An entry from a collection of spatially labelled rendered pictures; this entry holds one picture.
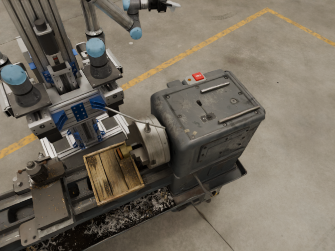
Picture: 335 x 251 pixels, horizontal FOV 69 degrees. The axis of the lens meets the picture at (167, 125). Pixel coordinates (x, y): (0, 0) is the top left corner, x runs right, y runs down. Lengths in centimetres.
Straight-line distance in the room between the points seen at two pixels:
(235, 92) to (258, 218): 141
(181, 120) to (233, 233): 142
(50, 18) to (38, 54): 25
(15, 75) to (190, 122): 101
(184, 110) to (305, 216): 180
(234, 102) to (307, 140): 186
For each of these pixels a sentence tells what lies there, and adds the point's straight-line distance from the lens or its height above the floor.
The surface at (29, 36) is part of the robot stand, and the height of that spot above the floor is 148.
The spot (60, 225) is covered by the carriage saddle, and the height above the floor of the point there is 93.
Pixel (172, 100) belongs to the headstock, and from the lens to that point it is 147.
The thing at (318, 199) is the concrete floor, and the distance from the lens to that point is 295.
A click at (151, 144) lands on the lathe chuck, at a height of 121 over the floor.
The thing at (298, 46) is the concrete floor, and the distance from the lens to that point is 457.
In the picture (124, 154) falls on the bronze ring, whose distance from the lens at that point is 144.
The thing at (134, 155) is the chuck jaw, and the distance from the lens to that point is 144.
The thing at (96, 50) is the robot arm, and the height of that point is 138.
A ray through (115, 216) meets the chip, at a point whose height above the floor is 60.
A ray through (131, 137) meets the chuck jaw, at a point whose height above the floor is 115.
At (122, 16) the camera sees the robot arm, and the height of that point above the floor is 157.
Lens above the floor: 236
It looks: 55 degrees down
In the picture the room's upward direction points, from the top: 3 degrees clockwise
